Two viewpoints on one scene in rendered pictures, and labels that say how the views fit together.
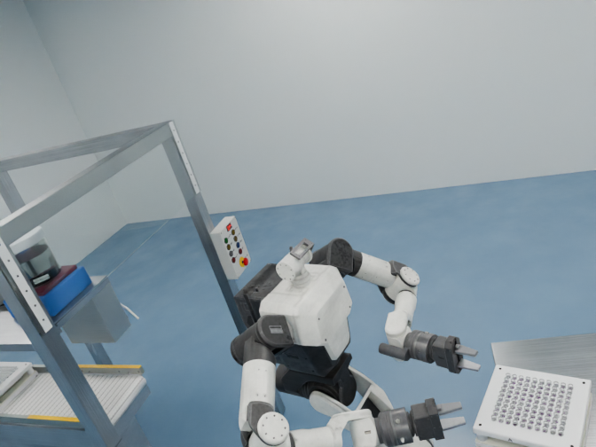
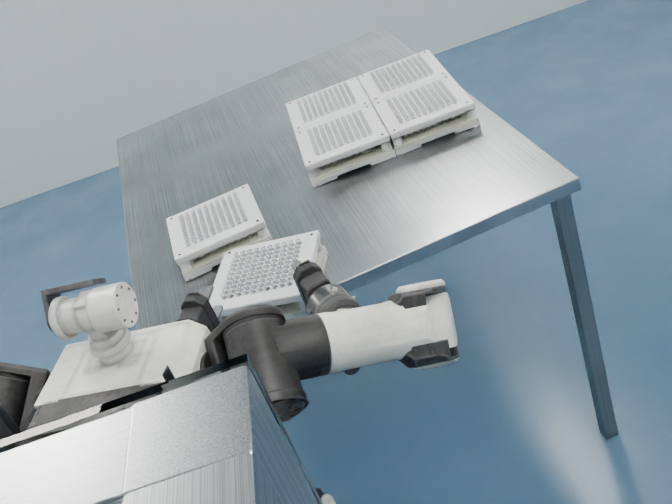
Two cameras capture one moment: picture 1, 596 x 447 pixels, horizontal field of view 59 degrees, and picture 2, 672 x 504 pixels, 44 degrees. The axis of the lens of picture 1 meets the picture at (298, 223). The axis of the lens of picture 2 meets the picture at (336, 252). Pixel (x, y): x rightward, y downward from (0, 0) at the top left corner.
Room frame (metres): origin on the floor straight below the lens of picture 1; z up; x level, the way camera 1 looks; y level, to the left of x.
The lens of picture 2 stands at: (1.47, 1.15, 1.95)
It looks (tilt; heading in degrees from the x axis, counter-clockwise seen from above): 32 degrees down; 248
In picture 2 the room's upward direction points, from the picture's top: 21 degrees counter-clockwise
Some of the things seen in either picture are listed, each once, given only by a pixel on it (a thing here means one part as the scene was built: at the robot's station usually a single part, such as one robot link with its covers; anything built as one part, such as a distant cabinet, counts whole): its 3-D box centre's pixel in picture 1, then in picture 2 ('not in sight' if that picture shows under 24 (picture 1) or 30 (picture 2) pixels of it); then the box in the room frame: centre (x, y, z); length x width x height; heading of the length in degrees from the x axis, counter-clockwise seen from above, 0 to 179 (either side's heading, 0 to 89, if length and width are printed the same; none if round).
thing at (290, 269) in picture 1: (295, 265); (98, 317); (1.40, 0.05, 1.35); 0.10 x 0.07 x 0.09; 141
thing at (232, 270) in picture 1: (231, 247); not in sight; (2.34, 0.35, 1.05); 0.17 x 0.06 x 0.26; 154
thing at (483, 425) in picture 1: (532, 406); (263, 273); (1.00, -0.44, 0.95); 0.25 x 0.24 x 0.02; 140
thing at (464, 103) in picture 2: not in sight; (421, 105); (0.29, -0.73, 0.95); 0.25 x 0.24 x 0.02; 156
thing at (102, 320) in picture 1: (90, 313); not in sight; (1.77, 0.85, 1.22); 0.22 x 0.11 x 0.20; 64
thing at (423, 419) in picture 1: (416, 423); (324, 299); (1.00, -0.13, 1.02); 0.12 x 0.10 x 0.13; 82
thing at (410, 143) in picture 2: not in sight; (426, 120); (0.28, -0.73, 0.90); 0.24 x 0.24 x 0.02; 66
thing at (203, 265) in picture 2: not in sight; (221, 237); (0.97, -0.79, 0.90); 0.24 x 0.24 x 0.02; 72
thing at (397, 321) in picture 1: (398, 329); not in sight; (1.37, -0.21, 1.03); 0.13 x 0.07 x 0.09; 155
